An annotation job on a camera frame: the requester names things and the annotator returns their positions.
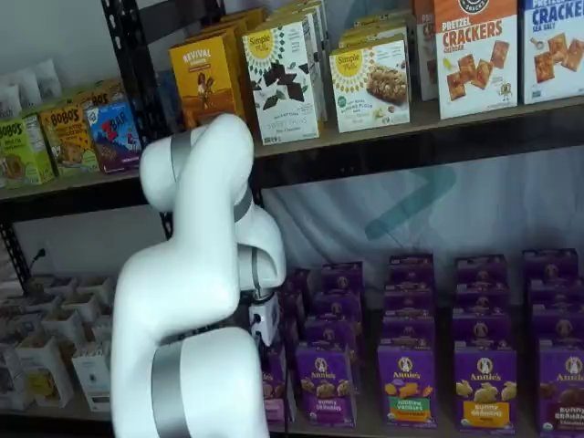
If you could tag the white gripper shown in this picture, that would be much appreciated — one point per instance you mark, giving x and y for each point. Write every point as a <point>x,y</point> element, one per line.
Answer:
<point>267,315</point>

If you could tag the purple Annie's box pink patch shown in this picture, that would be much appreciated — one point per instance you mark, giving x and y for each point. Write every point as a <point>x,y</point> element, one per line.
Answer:
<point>276,392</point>

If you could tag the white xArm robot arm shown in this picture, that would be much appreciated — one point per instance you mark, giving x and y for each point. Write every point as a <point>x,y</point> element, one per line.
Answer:
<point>182,274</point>

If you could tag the purple Annie's snack box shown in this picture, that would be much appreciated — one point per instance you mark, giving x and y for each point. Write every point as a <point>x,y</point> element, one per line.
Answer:
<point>481,269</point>
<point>554,292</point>
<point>559,324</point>
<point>408,299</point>
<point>410,269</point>
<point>482,330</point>
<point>342,276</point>
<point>335,303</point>
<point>328,333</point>
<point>549,262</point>
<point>481,299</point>
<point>408,330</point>

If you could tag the purple Annie's box violet patch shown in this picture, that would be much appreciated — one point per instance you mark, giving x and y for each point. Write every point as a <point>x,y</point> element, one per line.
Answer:
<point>326,388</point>

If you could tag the purple Annie's box green patch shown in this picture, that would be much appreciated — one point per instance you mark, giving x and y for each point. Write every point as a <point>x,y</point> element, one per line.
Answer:
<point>408,388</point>

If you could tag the white patterned carton box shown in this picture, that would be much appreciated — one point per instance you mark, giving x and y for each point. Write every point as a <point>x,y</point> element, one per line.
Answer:
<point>80,305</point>
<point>102,328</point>
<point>13,383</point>
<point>34,308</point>
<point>43,374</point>
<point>91,378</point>
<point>55,287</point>
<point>64,328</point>
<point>96,288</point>

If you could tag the black metal shelf rack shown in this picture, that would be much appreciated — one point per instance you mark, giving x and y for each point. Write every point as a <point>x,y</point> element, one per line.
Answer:
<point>410,159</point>
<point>68,205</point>

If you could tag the blue purple ZBAR box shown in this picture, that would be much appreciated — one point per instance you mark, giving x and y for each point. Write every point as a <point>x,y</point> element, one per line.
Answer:
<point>114,141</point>

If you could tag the purple Annie's box yellow patch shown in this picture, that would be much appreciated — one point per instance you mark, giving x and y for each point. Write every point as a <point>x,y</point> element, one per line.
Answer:
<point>486,392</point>

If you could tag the white Simple Mills thins box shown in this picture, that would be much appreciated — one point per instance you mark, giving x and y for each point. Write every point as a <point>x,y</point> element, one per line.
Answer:
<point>283,82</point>
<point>296,13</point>

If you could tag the orange Revival box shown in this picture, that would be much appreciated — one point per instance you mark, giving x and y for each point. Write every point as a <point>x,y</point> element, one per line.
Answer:
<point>201,77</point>
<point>239,59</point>

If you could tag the white Simple Mills bar box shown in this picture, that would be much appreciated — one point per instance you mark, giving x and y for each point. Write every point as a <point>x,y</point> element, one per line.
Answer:
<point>374,29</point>
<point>369,86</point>

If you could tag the yellow Bobo's box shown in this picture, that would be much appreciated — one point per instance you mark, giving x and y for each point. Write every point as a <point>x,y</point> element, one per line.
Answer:
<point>68,141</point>
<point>102,93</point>

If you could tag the green Bobo's box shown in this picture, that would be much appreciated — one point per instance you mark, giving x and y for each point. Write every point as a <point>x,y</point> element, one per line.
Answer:
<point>23,155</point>

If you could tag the purple Annie's box brown bunnies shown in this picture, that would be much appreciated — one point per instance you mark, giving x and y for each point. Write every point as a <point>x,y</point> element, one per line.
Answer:
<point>563,392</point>

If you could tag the white pretzel crackers cheddar box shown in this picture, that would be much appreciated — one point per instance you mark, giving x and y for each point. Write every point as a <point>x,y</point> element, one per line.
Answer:
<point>476,68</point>

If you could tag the white blue crackers box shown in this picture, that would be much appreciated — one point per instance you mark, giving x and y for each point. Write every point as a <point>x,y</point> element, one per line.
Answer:
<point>552,59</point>

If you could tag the white backdrop sheet teal mark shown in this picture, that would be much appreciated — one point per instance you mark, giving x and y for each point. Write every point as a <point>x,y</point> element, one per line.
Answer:
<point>502,219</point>

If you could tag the white paper pouch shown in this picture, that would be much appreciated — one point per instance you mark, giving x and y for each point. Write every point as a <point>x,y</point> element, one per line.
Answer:
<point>27,89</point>
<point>48,77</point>
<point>10,102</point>

